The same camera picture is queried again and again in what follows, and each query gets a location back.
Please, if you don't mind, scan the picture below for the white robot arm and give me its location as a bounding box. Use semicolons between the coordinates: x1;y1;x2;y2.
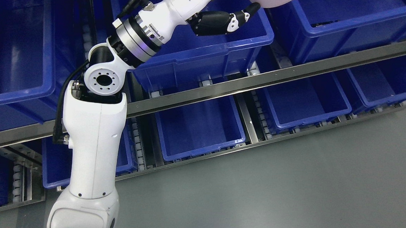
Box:
46;0;264;228

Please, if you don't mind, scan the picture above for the blue bin upper right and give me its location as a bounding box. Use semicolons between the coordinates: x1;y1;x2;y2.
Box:
268;0;406;65

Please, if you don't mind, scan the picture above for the steel shelf rail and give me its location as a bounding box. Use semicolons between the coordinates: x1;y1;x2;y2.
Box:
0;41;406;148

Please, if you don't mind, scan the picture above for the blue bin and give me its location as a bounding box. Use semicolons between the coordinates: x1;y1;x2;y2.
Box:
335;56;406;115
155;96;246;161
102;0;276;99
0;0;84;132
256;73;352;135
41;119;140;189
268;0;406;65

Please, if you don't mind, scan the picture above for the blue bin upper left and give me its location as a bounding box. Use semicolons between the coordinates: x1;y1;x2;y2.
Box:
0;0;84;132

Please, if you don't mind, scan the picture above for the blue bin far right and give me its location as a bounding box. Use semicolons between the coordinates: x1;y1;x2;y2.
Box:
335;56;406;115

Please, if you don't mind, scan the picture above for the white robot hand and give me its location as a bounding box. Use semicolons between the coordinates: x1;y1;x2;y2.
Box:
138;0;261;43

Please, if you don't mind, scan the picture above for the blue bin lower middle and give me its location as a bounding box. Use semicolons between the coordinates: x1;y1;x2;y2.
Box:
155;96;246;161

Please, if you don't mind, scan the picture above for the blue bin lower right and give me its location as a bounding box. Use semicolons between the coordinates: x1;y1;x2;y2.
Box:
256;73;352;135

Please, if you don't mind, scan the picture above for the blue bin lower left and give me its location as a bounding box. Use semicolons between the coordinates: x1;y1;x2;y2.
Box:
41;119;140;189

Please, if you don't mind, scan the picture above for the blue bin upper middle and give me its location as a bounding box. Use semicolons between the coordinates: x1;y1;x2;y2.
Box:
102;0;276;99

